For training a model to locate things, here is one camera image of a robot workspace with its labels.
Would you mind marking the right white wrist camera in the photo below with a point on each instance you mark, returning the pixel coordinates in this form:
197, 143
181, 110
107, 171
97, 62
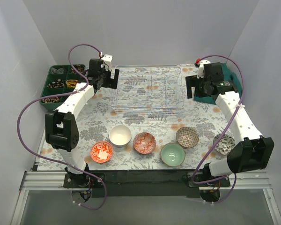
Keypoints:
200, 65

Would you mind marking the white wire dish rack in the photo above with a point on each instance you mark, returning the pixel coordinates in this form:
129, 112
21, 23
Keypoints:
154, 92

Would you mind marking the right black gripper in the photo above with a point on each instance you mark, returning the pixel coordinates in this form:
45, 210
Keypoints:
195, 83

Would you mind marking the plain white bowl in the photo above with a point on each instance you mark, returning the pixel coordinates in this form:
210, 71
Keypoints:
120, 135

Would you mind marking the dark floral rolled tie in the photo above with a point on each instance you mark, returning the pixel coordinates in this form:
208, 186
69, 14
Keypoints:
51, 100

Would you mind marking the black white rolled tie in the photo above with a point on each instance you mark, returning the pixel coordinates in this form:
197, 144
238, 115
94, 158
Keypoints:
56, 84

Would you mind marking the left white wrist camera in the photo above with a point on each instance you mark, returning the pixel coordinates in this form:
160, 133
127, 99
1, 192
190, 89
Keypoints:
107, 59

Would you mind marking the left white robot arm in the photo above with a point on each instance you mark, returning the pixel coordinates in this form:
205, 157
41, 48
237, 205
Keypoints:
61, 130

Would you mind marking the green folded cloth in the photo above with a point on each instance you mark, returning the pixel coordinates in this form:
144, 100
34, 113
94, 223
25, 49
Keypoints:
228, 75

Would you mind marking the grey rolled cloth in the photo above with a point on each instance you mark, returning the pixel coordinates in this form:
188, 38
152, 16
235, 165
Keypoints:
56, 71

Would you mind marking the yellow rolled tie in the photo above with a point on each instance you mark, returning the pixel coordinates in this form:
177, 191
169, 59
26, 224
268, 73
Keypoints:
71, 83

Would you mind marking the green compartment tray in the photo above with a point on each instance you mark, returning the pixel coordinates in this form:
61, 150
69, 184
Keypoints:
66, 76

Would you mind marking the brown geometric patterned bowl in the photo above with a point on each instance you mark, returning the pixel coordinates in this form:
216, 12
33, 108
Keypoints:
187, 137

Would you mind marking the floral table mat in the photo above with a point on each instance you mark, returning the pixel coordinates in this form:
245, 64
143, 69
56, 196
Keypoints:
98, 117

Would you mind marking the red patterned bowl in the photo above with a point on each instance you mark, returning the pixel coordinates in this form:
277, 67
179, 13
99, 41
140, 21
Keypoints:
144, 143

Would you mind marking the mint green bowl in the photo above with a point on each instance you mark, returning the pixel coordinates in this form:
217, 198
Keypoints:
172, 154

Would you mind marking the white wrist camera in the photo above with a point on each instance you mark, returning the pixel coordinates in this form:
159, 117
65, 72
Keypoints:
200, 65
107, 59

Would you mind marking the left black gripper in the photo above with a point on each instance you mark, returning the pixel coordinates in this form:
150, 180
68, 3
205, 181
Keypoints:
108, 79

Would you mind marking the aluminium frame rail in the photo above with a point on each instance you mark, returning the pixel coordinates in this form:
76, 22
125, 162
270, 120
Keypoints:
57, 180

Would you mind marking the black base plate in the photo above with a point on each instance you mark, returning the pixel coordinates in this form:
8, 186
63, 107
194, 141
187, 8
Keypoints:
134, 190

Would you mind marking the blue white patterned bowl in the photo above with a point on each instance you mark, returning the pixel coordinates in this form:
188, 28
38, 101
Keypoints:
225, 145

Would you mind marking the brown patterned rolled tie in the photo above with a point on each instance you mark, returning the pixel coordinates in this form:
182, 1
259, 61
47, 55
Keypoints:
78, 67

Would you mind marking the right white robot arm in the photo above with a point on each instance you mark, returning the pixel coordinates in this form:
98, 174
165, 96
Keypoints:
252, 150

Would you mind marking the orange floral bowl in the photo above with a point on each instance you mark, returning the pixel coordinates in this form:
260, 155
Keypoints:
101, 152

